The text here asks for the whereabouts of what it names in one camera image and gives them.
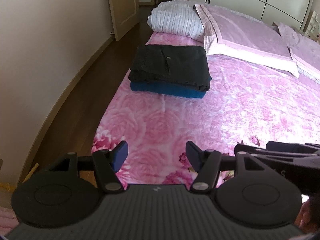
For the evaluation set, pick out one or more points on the wooden door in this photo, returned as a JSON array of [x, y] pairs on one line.
[[122, 5]]

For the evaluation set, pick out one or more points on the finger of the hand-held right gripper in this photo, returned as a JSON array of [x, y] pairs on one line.
[[275, 156], [285, 147]]

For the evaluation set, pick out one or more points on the teal folded cloth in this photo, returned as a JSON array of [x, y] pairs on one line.
[[162, 89]]

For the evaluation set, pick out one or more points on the person's right hand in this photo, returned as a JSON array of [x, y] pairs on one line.
[[306, 215]]

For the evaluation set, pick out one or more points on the small white tiered shelf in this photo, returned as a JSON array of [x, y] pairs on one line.
[[315, 25]]

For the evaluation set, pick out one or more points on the pink fabric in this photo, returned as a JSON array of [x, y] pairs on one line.
[[7, 217]]

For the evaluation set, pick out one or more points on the white striped pillow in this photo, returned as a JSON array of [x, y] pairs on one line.
[[175, 21], [312, 76]]

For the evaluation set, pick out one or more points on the wooden stick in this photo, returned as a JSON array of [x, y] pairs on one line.
[[30, 172]]

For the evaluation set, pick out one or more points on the black pants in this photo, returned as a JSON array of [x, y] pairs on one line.
[[175, 65]]

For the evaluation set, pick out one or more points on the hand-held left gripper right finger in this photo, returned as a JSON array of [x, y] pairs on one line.
[[193, 155]]

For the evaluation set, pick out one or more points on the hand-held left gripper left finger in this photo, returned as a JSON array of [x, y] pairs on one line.
[[121, 155]]

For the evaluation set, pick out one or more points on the pink pillow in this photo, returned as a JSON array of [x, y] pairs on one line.
[[305, 47], [245, 35]]

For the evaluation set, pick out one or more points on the pink floral bedspread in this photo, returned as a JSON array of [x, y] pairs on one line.
[[225, 110]]

